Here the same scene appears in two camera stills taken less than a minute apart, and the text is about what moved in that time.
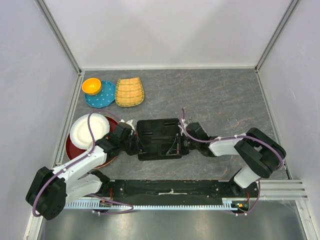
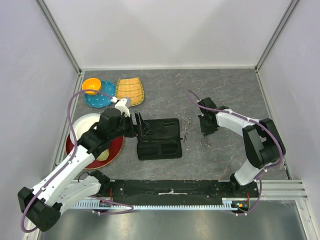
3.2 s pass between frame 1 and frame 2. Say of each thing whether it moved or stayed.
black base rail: stayed
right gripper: moved
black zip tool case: stayed
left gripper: moved
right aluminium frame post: stayed
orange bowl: stayed
